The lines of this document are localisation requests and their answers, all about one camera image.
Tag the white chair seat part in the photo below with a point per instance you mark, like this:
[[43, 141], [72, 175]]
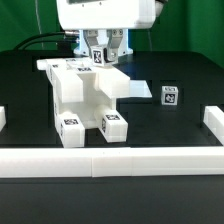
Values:
[[90, 106]]

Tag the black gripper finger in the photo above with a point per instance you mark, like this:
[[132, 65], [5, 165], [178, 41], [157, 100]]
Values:
[[90, 38], [115, 37]]

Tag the black pole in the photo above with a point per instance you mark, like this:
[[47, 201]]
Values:
[[61, 43]]

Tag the white fence wall left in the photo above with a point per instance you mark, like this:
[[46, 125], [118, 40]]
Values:
[[2, 117]]

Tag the white fence wall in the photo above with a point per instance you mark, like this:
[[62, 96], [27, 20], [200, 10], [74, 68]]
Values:
[[214, 120], [110, 162], [2, 117]]

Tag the white marker base plate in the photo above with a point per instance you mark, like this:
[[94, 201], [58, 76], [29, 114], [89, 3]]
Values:
[[139, 88]]

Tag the white chair back frame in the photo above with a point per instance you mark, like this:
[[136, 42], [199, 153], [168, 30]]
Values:
[[110, 80]]

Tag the white fence wall right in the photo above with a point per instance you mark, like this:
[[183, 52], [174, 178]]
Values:
[[214, 120]]

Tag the white fence wall front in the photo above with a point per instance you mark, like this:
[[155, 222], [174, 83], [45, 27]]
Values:
[[110, 162]]

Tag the small white part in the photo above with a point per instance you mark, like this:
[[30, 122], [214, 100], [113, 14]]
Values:
[[71, 130]]

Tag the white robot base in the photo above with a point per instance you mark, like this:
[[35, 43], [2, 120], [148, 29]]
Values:
[[102, 38]]

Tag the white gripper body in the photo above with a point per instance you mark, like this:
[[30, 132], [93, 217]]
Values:
[[106, 14]]

